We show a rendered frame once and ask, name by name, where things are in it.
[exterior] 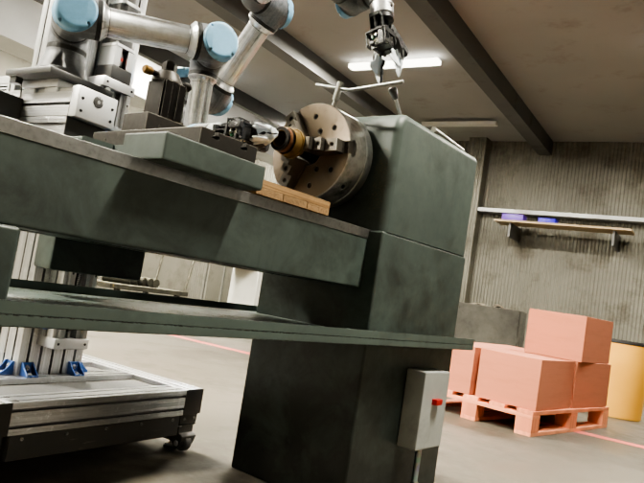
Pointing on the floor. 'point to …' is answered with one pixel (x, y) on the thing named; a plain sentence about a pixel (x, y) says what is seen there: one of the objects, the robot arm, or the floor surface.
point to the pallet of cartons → (538, 376)
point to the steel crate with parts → (490, 324)
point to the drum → (626, 380)
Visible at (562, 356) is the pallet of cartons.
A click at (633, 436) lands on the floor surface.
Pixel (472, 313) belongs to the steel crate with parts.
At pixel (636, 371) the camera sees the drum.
